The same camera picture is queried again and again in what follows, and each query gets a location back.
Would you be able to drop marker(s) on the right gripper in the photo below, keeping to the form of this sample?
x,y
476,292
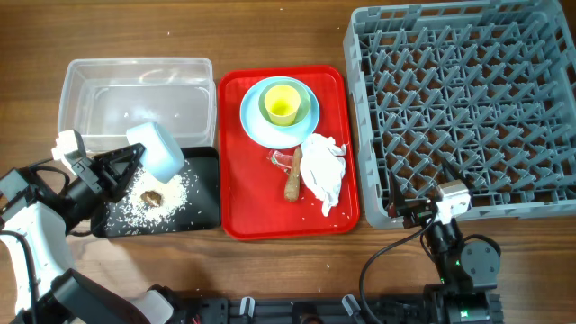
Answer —
x,y
417,214

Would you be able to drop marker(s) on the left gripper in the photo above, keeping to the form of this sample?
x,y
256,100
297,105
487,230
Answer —
x,y
118,184

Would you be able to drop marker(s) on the small light blue bowl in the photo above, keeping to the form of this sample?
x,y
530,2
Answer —
x,y
163,158

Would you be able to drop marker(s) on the white napkin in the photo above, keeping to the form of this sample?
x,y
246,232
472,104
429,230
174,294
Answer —
x,y
323,167

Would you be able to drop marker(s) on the brown sausage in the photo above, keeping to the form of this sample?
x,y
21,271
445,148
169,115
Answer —
x,y
292,187

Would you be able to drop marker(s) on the red candy wrapper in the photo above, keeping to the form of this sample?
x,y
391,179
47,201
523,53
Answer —
x,y
284,162

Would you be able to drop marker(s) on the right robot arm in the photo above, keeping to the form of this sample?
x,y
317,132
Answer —
x,y
468,266

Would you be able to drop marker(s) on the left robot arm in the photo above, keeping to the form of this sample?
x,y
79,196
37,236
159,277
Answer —
x,y
36,221

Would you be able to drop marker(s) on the grey dishwasher rack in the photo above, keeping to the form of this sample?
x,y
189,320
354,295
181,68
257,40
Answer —
x,y
488,86

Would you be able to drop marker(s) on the white rice pile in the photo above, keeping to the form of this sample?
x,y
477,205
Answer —
x,y
131,216

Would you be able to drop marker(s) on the dark food lump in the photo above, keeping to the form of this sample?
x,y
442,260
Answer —
x,y
152,199

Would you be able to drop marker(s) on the black tray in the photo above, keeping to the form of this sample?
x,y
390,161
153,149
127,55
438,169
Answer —
x,y
204,213

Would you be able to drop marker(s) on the clear plastic bin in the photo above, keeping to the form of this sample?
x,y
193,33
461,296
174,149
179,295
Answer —
x,y
102,98

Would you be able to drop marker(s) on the light green bowl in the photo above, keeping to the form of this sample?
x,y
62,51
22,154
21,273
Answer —
x,y
303,92

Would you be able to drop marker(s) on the light blue plate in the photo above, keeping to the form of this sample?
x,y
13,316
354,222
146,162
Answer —
x,y
264,133

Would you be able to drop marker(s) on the yellow cup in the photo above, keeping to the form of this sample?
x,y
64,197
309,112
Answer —
x,y
282,102

